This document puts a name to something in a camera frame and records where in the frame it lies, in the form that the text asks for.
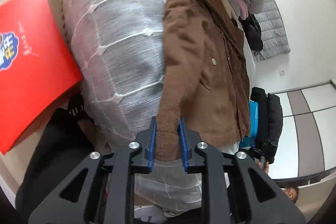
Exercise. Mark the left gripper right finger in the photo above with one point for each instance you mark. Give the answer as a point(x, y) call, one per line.
point(234, 188)

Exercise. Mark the black padded jacket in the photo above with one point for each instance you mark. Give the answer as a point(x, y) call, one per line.
point(270, 122)

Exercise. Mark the grey quilted mat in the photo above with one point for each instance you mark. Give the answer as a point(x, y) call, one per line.
point(273, 34)

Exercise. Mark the brown corduroy jacket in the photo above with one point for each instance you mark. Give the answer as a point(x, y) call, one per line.
point(206, 80)

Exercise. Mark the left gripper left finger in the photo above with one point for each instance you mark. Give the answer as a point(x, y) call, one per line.
point(101, 188)

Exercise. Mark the smiling person's head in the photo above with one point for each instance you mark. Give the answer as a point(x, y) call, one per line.
point(292, 193)

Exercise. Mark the black trousers of operator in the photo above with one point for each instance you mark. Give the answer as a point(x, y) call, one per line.
point(67, 139)

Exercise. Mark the blue plastic stool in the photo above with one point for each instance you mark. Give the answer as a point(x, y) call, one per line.
point(249, 140)

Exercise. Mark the black garment on bed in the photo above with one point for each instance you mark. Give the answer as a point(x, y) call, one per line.
point(252, 31)

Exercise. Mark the person's right hand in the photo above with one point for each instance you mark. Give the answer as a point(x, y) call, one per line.
point(264, 166)

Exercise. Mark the grey white-gridded bed cover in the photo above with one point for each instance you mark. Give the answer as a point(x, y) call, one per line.
point(118, 47)

